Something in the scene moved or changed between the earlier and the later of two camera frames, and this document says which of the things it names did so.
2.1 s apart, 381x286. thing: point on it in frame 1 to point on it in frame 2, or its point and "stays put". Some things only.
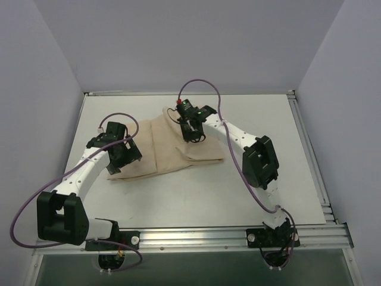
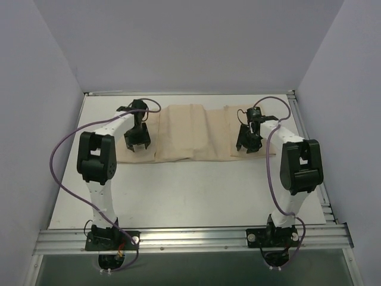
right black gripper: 192,128 to 248,139
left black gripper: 125,158 to 137,136
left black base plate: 130,238 stays put
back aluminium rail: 190,93 stays put
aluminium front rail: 315,238 stays put
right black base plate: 280,238 stays put
